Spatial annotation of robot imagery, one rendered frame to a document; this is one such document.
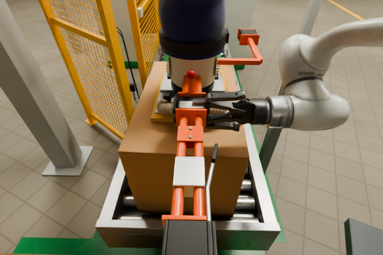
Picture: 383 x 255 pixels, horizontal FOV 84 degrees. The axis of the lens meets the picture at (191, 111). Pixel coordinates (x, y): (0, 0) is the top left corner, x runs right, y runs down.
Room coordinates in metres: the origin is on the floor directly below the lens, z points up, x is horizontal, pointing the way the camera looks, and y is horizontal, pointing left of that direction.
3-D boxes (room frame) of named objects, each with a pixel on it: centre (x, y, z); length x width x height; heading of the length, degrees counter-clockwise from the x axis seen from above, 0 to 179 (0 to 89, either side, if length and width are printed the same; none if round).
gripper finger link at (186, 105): (0.46, 0.00, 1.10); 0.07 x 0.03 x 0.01; 89
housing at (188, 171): (0.25, 0.00, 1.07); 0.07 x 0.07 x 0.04; 89
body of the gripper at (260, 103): (0.45, -0.16, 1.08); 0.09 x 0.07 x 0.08; 89
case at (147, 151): (0.71, 0.01, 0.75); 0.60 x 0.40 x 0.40; 177
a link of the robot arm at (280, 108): (0.45, -0.23, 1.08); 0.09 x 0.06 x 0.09; 179
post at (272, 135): (0.91, -0.50, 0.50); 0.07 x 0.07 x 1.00; 89
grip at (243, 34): (1.01, -0.27, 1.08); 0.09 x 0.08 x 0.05; 89
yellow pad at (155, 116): (0.72, 0.09, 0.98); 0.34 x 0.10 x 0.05; 179
